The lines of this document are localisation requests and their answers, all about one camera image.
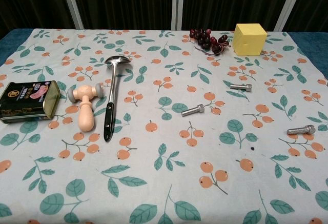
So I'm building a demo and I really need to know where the silver bolt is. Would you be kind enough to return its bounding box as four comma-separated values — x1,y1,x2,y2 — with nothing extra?
286,125,315,135
181,104,206,118
229,83,253,91

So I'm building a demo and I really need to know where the dark curtain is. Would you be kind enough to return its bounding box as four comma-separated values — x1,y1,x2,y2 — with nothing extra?
0,0,328,33

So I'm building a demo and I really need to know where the yellow cube block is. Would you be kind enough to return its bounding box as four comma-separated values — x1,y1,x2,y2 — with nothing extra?
232,23,268,56

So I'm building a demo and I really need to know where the peach toy hammer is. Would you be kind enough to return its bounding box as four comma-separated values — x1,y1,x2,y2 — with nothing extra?
67,83,105,132

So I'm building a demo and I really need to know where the steel ladle black handle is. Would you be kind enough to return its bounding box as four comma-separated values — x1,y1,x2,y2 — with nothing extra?
103,55,131,142

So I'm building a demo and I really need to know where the floral fruit print tablecloth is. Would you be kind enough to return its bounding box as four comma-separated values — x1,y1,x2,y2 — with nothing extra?
0,28,328,224

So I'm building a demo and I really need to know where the blue table cover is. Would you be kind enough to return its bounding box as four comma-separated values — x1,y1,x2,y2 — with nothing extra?
0,28,35,67

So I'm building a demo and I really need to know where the dark red grape bunch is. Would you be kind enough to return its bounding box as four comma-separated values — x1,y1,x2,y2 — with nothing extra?
189,28,232,56

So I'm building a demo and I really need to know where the black gold luncheon meat can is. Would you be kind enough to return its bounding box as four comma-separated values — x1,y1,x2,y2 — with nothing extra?
0,79,62,125

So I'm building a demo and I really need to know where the white frame post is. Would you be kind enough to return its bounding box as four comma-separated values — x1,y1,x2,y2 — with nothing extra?
58,0,85,30
171,0,186,31
275,0,308,32

